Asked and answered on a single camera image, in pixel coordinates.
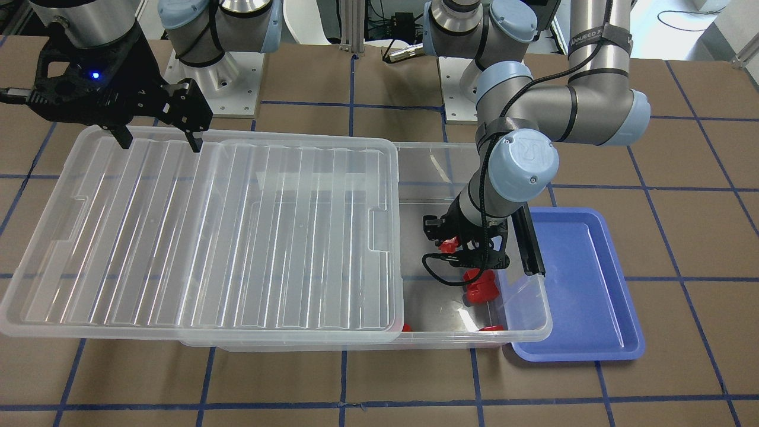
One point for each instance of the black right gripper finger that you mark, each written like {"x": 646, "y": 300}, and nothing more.
{"x": 121, "y": 133}
{"x": 186, "y": 109}

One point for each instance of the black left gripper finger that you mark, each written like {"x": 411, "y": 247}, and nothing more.
{"x": 527, "y": 241}

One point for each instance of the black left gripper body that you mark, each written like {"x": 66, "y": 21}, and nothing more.
{"x": 455, "y": 224}

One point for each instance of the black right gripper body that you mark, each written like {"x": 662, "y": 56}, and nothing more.
{"x": 131, "y": 89}

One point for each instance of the clear plastic box lid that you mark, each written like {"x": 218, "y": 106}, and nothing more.
{"x": 261, "y": 238}

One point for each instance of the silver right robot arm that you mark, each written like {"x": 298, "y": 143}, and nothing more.
{"x": 201, "y": 32}

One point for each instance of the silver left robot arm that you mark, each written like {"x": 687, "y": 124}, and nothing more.
{"x": 520, "y": 118}

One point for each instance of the red block pair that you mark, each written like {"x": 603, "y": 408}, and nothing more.
{"x": 483, "y": 290}

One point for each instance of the blue plastic tray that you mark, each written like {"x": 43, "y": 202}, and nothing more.
{"x": 582, "y": 310}

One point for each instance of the white plastic chair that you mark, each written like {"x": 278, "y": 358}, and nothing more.
{"x": 304, "y": 22}

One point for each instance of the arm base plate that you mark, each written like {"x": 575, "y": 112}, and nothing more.
{"x": 231, "y": 86}
{"x": 458, "y": 84}

